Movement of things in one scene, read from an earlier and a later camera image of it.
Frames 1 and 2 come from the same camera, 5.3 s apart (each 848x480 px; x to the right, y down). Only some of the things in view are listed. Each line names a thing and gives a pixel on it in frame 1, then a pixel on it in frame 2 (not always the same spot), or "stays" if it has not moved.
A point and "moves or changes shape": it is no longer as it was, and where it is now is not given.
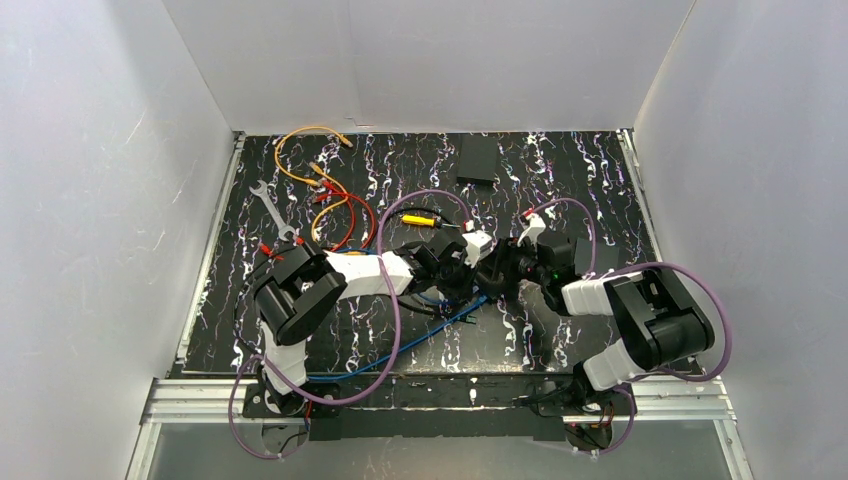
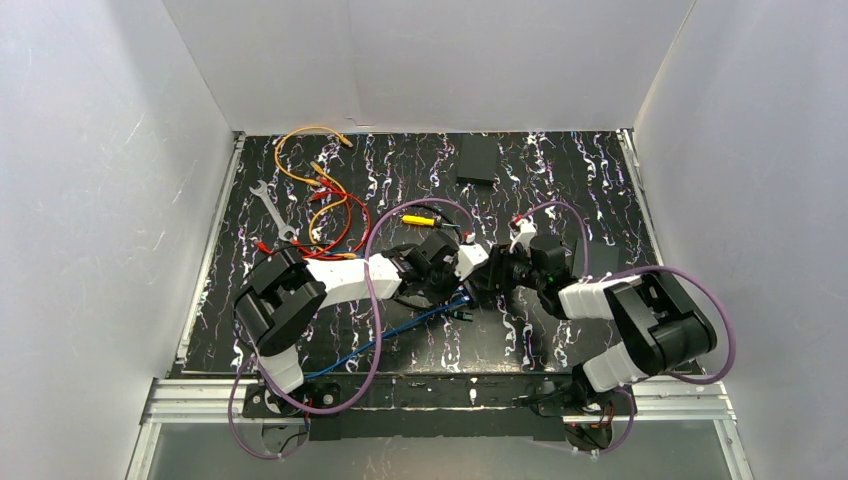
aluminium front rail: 683,401 stays
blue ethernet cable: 486,298 -> 460,301
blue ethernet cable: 432,299 moves or changes shape
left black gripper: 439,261 stays
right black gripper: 515,266 stays
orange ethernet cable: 317,168 stays
